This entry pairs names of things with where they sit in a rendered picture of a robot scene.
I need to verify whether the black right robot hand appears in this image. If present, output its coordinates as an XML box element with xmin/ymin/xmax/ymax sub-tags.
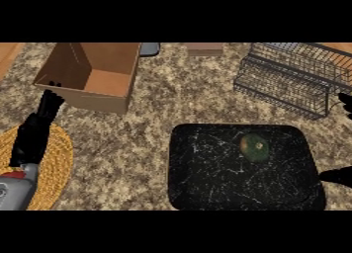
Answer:
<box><xmin>318</xmin><ymin>92</ymin><xmax>352</xmax><ymax>192</ymax></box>

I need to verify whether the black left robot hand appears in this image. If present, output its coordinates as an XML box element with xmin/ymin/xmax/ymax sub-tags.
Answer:
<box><xmin>9</xmin><ymin>80</ymin><xmax>67</xmax><ymax>168</ymax></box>

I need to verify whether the black marbled tray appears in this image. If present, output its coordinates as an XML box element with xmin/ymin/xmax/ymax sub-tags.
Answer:
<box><xmin>169</xmin><ymin>123</ymin><xmax>327</xmax><ymax>211</ymax></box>

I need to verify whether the round woven yellow placemat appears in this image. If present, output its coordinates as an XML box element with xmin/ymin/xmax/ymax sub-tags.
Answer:
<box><xmin>0</xmin><ymin>123</ymin><xmax>76</xmax><ymax>211</ymax></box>

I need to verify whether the open cardboard box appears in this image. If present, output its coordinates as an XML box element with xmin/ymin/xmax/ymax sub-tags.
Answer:
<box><xmin>33</xmin><ymin>42</ymin><xmax>144</xmax><ymax>116</ymax></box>

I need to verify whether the dark grey flat object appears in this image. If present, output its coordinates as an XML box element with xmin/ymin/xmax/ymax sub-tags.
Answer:
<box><xmin>139</xmin><ymin>42</ymin><xmax>163</xmax><ymax>57</ymax></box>

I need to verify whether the brown rectangular block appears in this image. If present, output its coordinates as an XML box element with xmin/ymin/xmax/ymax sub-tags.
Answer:
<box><xmin>184</xmin><ymin>42</ymin><xmax>227</xmax><ymax>57</ymax></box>

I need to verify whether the black wire tiered basket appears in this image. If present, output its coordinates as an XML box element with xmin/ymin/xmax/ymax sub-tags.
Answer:
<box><xmin>232</xmin><ymin>42</ymin><xmax>352</xmax><ymax>121</ymax></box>

